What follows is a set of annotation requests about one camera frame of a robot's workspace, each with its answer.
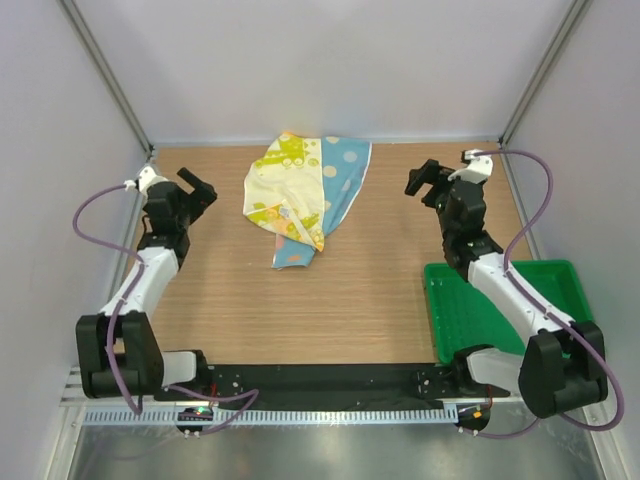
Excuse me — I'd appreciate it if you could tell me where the blue polka dot towel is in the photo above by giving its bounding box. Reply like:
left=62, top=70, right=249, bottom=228
left=272, top=136, right=372, bottom=269

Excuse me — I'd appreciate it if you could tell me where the yellow green printed towel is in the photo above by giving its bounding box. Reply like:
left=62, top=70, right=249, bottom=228
left=243, top=132, right=325, bottom=251

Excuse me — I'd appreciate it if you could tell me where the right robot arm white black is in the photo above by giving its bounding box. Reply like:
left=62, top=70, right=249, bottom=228
left=405, top=149, right=609, bottom=419

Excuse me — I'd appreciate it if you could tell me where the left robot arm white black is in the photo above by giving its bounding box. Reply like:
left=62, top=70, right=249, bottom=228
left=75, top=165, right=217, bottom=410

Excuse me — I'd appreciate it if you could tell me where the green plastic tray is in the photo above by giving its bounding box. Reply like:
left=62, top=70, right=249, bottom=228
left=423, top=260, right=594, bottom=364

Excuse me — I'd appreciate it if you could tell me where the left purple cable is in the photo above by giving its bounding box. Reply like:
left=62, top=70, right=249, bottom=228
left=73, top=183, right=260, bottom=435

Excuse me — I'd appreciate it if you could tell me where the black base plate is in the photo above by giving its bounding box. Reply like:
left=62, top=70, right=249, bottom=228
left=181, top=363, right=509, bottom=412

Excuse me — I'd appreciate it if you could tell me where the left aluminium frame post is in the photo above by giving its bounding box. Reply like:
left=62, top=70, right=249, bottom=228
left=56, top=0, right=155, bottom=159

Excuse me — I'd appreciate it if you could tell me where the aluminium frame post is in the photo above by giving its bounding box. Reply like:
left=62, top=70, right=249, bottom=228
left=499, top=0, right=593, bottom=146
left=56, top=0, right=155, bottom=159

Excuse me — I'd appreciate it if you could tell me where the right aluminium frame post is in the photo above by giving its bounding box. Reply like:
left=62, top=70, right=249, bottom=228
left=499, top=0, right=593, bottom=146

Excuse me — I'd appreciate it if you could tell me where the perforated metal cable rail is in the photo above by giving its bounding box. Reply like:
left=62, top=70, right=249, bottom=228
left=83, top=405, right=458, bottom=427

